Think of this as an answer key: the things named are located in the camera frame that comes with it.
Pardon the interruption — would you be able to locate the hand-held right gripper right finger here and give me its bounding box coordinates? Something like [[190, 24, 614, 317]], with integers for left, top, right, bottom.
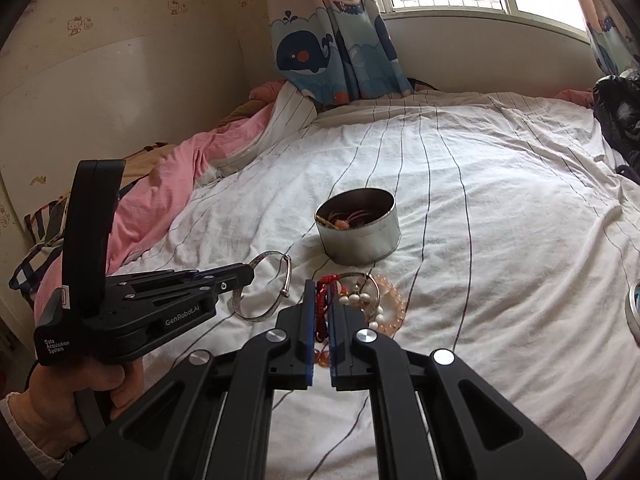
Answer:
[[327, 302, 588, 480]]

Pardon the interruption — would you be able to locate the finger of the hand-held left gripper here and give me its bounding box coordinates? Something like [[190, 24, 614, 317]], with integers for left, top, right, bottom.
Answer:
[[105, 262, 256, 293], [125, 280, 241, 309]]

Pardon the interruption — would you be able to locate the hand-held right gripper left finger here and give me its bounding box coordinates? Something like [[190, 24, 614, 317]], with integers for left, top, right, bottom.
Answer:
[[65, 277, 331, 480]]

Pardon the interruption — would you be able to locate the white pearl bracelet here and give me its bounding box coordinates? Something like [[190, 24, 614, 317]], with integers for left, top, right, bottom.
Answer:
[[337, 272, 388, 326]]

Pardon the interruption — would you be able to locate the red beaded cord bracelet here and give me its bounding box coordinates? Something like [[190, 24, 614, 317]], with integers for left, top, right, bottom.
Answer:
[[315, 274, 351, 356]]

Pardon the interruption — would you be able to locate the silver bangle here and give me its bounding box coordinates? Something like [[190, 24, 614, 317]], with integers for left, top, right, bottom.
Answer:
[[231, 251, 293, 322]]

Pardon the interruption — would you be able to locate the pink crystal bead bracelet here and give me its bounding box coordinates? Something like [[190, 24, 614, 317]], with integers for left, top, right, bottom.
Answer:
[[367, 274, 407, 333]]

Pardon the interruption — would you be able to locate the round metal tin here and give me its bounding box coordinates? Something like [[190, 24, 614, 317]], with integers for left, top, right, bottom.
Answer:
[[314, 188, 402, 266]]

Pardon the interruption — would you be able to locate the tangle of beaded bracelets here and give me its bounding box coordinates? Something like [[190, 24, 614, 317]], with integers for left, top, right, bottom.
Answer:
[[322, 207, 381, 231]]

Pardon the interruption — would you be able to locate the person's left forearm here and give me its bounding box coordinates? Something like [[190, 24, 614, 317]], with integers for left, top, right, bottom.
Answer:
[[0, 392, 76, 480]]

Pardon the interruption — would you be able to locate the person's left hand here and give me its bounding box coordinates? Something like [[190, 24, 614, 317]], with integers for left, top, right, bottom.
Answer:
[[27, 357, 146, 423]]

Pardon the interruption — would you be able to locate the plaid pillow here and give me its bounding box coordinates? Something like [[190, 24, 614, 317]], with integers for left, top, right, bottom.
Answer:
[[9, 197, 68, 291]]

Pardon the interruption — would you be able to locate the pink blanket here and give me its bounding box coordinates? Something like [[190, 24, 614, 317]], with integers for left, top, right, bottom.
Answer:
[[32, 82, 286, 311]]

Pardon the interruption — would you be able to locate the whale printed curtain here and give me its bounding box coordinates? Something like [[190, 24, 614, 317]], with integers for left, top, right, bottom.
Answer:
[[575, 0, 640, 76], [265, 0, 416, 106]]

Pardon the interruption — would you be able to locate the metal tin lid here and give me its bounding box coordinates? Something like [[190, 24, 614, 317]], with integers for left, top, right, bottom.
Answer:
[[624, 280, 640, 346]]

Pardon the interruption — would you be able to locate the dark clothes pile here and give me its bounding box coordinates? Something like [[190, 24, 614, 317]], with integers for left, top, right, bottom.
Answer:
[[592, 72, 640, 183]]

